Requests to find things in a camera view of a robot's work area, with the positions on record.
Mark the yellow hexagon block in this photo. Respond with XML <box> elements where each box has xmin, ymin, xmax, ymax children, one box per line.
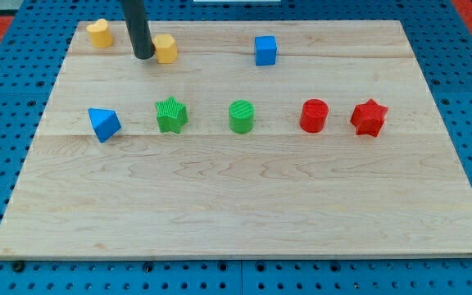
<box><xmin>152</xmin><ymin>34</ymin><xmax>178</xmax><ymax>64</ymax></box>

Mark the red star block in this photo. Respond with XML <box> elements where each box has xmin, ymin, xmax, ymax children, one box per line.
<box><xmin>350</xmin><ymin>99</ymin><xmax>388</xmax><ymax>137</ymax></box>

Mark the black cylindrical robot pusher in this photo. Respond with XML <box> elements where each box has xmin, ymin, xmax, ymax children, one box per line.
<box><xmin>120</xmin><ymin>0</ymin><xmax>154</xmax><ymax>60</ymax></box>

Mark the blue cube block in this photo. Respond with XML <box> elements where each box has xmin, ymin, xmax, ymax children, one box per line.
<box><xmin>254</xmin><ymin>35</ymin><xmax>277</xmax><ymax>66</ymax></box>

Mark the green star block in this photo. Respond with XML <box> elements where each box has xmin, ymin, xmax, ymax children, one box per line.
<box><xmin>155</xmin><ymin>97</ymin><xmax>188</xmax><ymax>134</ymax></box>

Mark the yellow heart block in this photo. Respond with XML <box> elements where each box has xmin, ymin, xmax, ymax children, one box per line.
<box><xmin>86</xmin><ymin>19</ymin><xmax>114</xmax><ymax>48</ymax></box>

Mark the green cylinder block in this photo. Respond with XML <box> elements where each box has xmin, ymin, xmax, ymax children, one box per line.
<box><xmin>229</xmin><ymin>100</ymin><xmax>255</xmax><ymax>134</ymax></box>

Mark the red cylinder block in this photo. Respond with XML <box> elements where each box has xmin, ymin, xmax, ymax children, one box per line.
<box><xmin>299</xmin><ymin>98</ymin><xmax>329</xmax><ymax>133</ymax></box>

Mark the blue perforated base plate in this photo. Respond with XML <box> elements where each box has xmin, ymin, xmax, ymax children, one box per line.
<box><xmin>0</xmin><ymin>1</ymin><xmax>472</xmax><ymax>294</ymax></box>

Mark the blue triangle block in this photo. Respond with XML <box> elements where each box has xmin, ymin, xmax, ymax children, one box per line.
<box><xmin>88</xmin><ymin>108</ymin><xmax>121</xmax><ymax>143</ymax></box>

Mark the light wooden board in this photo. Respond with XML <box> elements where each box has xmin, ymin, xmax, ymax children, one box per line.
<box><xmin>0</xmin><ymin>20</ymin><xmax>472</xmax><ymax>261</ymax></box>

